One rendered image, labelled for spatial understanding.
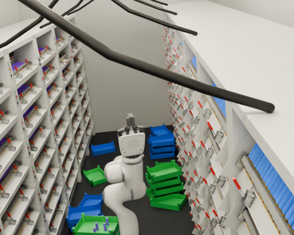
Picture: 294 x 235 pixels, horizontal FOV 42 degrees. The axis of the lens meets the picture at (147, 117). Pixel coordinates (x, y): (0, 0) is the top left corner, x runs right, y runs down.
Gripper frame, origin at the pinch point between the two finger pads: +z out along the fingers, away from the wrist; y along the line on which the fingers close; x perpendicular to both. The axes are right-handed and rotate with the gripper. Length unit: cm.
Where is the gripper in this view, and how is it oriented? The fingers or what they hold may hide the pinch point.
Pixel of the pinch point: (130, 119)
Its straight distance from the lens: 146.9
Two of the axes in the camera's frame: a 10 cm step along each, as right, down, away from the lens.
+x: -2.5, -4.9, 8.3
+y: -9.7, 1.5, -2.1
